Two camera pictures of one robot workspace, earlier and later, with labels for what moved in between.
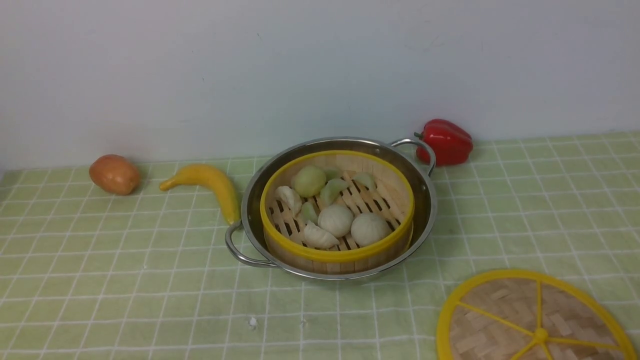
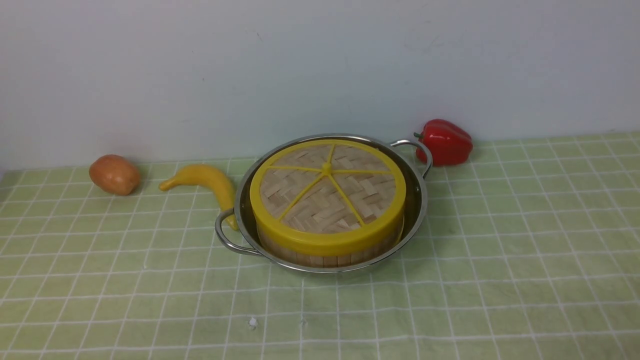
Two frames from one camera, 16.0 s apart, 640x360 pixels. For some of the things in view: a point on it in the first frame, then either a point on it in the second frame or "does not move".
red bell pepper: [452, 145] does not move
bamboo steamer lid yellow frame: [533, 315] → [327, 197]
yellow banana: [209, 175] does not move
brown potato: [114, 174] does not move
